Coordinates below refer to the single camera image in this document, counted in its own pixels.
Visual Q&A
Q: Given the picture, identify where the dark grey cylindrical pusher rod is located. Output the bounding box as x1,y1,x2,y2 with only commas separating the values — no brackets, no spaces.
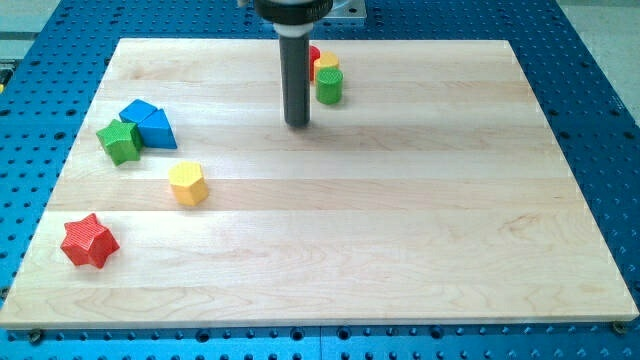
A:
277,23,313,127

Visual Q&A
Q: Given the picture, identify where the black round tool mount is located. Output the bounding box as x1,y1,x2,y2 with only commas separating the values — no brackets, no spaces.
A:
253,0,333,25

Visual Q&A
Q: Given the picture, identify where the yellow hexagon block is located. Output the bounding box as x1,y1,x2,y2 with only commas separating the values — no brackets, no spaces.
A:
168,161,209,206

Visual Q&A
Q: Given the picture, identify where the red cylinder block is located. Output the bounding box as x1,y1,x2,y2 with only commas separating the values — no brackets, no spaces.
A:
309,45,321,82

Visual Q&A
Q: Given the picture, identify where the yellow cylinder block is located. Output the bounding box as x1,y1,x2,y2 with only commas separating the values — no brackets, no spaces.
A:
313,51,340,75

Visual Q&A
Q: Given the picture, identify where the green cylinder block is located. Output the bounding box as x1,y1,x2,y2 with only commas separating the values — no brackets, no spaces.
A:
315,68,344,105

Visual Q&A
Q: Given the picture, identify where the blue triangle block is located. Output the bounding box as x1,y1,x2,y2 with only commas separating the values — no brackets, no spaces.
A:
138,109,177,149

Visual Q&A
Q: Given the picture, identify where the blue cube block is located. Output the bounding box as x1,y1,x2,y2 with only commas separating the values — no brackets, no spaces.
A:
119,99,158,124

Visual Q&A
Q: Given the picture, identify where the green star block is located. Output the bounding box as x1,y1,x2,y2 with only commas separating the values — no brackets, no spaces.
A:
96,119,143,166

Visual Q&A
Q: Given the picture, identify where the light wooden board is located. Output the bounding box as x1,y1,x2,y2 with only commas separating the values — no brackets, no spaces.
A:
1,38,638,329

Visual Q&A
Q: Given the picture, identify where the red star block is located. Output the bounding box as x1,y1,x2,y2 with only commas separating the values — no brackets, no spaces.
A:
60,213,120,269

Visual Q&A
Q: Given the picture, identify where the left board stop screw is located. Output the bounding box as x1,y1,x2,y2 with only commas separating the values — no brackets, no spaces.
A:
26,329,44,345

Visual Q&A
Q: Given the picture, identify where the board stop screw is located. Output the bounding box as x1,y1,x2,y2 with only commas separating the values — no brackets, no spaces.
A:
611,321,628,336
26,329,44,345

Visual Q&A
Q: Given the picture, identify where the right board stop screw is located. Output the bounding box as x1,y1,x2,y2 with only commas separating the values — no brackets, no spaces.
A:
611,321,628,336

